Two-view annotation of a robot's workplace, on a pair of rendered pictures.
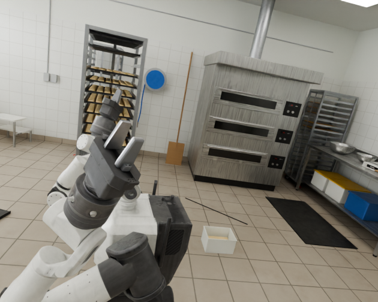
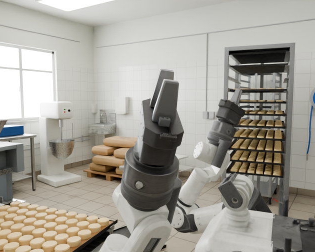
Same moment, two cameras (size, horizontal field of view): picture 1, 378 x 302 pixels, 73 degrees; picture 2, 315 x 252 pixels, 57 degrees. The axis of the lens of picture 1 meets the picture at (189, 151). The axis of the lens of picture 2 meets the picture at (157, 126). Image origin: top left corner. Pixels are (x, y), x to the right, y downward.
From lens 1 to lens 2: 0.23 m
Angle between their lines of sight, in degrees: 43
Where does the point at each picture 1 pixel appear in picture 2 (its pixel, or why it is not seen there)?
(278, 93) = not seen: outside the picture
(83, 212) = (130, 182)
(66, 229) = (125, 209)
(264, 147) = not seen: outside the picture
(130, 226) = (233, 244)
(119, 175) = (151, 128)
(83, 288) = not seen: outside the picture
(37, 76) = (197, 115)
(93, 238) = (148, 223)
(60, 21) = (215, 60)
